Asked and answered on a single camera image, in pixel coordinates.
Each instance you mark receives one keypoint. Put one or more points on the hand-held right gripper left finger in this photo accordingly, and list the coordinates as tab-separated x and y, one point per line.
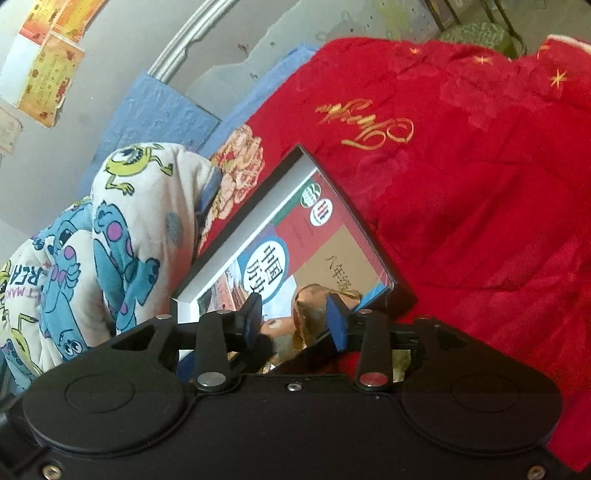
251	330

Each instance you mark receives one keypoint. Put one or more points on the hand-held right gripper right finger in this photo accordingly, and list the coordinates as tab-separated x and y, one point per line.
339	327

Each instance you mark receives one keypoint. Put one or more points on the small brown plush toy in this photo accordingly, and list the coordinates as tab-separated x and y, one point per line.
307	314

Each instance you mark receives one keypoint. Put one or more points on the red and blue textbook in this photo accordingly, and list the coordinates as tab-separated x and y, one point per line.
314	249

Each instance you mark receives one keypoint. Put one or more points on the cartoon monster printed blanket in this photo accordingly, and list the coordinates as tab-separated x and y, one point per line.
129	240

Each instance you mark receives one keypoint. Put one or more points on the red embroidered blanket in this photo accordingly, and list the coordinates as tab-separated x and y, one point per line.
461	207

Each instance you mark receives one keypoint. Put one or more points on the green patterned cushion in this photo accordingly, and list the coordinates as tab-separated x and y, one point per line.
475	37

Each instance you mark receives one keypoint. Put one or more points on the blue seat metal stool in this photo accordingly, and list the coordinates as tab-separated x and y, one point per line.
501	11

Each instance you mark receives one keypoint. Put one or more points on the white wall moulding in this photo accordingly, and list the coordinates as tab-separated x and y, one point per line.
184	37

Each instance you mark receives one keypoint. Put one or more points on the pale pink wall certificate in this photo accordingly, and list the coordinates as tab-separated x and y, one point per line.
9	131

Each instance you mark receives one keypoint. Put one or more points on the orange wall certificate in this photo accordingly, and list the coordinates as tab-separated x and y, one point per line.
53	83
37	21
76	14

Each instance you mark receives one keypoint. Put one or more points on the white wall paper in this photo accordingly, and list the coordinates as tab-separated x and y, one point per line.
16	69

